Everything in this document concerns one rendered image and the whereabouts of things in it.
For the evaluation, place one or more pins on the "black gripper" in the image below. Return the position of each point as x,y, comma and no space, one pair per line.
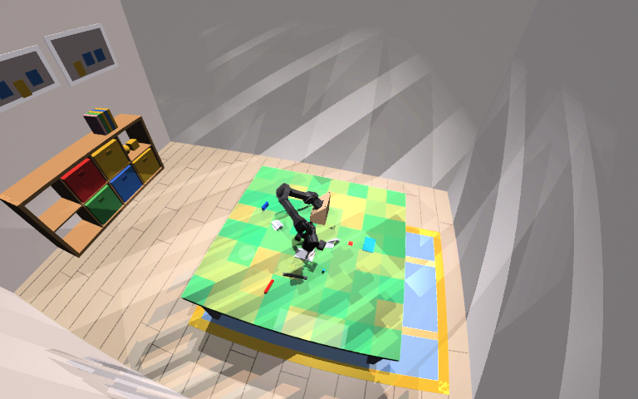
321,245

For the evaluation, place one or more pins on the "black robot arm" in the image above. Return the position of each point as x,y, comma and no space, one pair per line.
299,223

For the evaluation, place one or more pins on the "red flat bar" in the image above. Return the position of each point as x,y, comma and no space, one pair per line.
269,286

